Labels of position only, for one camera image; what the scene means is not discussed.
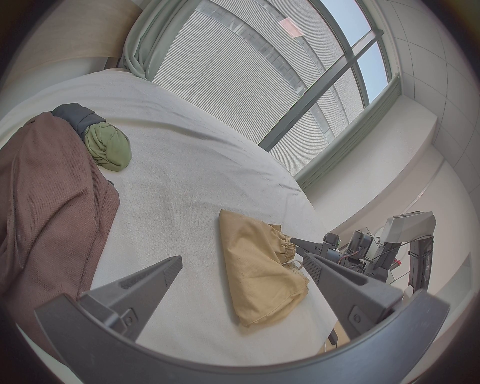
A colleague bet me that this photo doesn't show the bed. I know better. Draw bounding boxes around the bed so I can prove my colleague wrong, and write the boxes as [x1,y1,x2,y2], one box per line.
[0,0,351,366]

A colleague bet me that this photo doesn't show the grey-green curtain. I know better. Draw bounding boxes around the grey-green curtain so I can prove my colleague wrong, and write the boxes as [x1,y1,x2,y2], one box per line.
[122,0,199,81]
[294,75,402,192]

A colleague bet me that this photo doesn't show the black garment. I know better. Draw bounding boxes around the black garment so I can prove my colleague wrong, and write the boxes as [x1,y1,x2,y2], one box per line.
[50,103,107,141]

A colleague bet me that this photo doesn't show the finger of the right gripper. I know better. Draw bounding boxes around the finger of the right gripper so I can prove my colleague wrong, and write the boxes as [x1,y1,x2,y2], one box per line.
[290,237,324,254]

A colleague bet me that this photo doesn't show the tan shorts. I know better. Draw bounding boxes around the tan shorts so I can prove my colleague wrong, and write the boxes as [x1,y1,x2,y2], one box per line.
[219,209,311,328]

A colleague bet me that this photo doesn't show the green garment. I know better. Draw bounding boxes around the green garment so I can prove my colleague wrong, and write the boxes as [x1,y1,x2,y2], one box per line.
[83,122,132,173]

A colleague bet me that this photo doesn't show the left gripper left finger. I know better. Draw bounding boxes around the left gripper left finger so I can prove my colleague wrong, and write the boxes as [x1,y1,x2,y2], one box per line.
[78,256,184,342]

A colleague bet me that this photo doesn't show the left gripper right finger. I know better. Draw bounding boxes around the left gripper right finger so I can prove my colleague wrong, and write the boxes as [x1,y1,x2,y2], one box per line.
[302,253,404,342]

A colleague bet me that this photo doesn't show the brown garment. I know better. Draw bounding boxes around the brown garment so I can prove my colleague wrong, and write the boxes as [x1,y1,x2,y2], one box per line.
[0,112,121,361]

